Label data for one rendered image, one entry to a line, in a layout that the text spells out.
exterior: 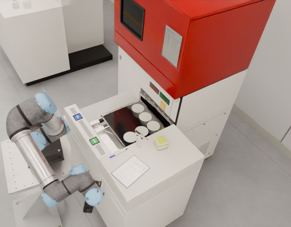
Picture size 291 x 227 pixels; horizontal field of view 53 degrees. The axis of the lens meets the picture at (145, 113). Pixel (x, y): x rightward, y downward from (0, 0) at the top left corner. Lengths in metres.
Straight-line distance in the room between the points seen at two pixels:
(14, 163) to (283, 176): 2.61
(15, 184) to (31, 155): 0.73
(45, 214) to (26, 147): 1.52
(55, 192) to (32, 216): 1.54
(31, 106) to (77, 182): 0.40
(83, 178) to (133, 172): 0.60
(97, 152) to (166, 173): 0.48
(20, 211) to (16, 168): 0.83
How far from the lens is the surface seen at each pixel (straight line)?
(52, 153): 2.04
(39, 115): 1.42
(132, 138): 2.10
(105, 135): 2.14
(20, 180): 2.09
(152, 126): 2.19
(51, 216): 2.83
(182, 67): 1.78
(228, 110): 2.66
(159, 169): 1.89
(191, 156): 1.99
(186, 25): 1.65
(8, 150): 2.26
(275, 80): 3.34
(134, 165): 1.89
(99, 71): 4.12
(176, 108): 2.05
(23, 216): 2.88
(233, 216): 2.98
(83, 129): 2.10
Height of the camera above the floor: 2.53
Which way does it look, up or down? 46 degrees down
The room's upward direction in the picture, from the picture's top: 7 degrees clockwise
